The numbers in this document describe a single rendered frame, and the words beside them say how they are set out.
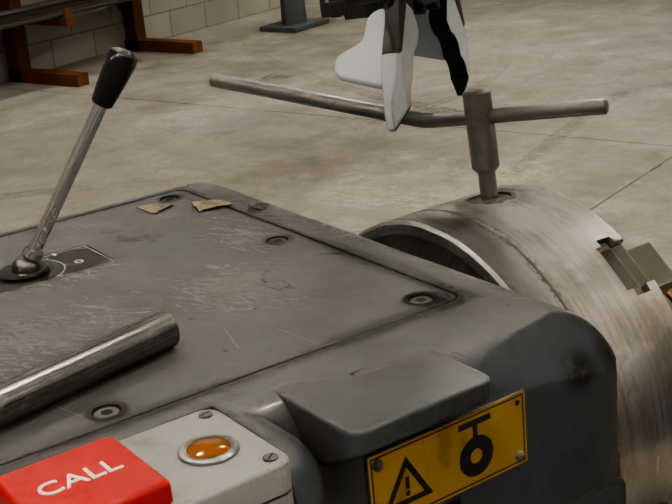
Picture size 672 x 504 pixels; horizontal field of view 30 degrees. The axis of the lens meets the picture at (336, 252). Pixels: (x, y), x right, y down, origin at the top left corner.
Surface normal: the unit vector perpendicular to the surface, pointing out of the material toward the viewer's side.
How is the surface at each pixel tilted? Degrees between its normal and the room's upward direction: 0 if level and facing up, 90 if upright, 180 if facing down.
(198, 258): 0
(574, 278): 38
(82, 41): 90
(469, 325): 0
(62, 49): 90
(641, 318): 54
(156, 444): 0
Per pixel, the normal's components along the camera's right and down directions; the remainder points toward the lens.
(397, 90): 0.39, 0.22
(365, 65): -0.43, -0.28
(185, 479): -0.08, -0.94
